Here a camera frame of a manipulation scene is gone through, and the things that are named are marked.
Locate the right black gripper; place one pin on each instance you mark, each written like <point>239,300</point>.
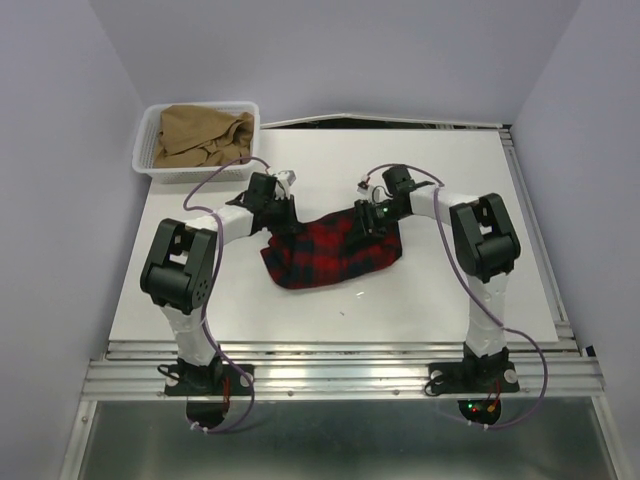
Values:
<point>367,230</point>

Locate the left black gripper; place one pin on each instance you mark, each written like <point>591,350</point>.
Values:
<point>290,224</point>

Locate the red plaid pleated skirt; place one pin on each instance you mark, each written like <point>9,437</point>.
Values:
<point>319,255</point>

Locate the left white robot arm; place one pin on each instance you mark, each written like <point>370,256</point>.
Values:
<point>184,258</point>

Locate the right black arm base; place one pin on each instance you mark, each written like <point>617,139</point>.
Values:
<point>473,375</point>

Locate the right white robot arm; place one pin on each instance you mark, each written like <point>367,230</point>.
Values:
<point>477,233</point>

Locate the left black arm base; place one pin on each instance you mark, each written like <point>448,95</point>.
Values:
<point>217,379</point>

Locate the tan folded skirt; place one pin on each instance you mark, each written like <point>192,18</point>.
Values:
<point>193,136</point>

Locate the white plastic laundry basket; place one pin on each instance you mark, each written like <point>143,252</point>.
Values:
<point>143,153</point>

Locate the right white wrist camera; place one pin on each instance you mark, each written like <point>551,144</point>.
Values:
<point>370,192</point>

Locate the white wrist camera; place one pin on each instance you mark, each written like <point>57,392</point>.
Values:
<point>284,181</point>
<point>370,192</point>

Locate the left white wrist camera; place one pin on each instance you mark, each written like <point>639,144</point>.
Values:
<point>284,181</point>

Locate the aluminium rail frame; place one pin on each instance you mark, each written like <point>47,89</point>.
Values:
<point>340,372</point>

